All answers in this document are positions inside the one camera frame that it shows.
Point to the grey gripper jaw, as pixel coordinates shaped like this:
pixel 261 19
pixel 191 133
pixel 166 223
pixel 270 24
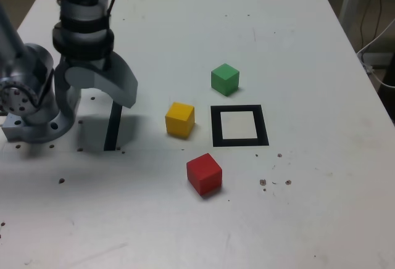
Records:
pixel 61 96
pixel 120 84

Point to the yellow cube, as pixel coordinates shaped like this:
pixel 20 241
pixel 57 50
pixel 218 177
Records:
pixel 179 121

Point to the green cube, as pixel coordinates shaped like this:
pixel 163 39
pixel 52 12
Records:
pixel 223 81

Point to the red cube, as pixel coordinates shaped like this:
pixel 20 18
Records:
pixel 203 173

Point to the black tape square outline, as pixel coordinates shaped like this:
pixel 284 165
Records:
pixel 216 127

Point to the black tape strip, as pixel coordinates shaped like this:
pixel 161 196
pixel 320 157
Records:
pixel 111 133

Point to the black bulky object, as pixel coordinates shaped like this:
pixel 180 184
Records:
pixel 389 102

